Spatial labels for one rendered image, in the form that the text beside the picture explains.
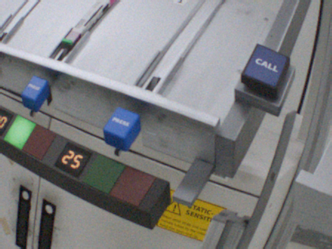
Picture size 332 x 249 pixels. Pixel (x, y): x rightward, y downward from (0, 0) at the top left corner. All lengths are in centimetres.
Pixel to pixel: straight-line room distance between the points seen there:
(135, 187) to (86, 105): 12
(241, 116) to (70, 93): 17
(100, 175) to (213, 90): 14
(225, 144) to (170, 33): 15
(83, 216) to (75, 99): 39
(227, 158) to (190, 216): 35
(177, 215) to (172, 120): 37
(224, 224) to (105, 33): 24
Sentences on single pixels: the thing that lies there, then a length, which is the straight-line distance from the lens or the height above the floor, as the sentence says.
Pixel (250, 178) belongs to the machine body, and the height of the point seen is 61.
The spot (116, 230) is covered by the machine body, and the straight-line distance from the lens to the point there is 114.
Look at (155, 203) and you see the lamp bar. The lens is 71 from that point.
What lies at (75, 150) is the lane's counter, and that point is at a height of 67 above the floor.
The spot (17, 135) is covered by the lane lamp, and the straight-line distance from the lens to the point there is 77.
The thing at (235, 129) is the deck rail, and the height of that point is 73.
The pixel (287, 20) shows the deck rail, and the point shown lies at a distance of 84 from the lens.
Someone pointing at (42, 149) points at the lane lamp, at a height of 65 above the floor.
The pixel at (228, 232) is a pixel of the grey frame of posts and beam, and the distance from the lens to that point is 77.
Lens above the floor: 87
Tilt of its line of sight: 12 degrees down
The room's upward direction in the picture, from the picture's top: 16 degrees clockwise
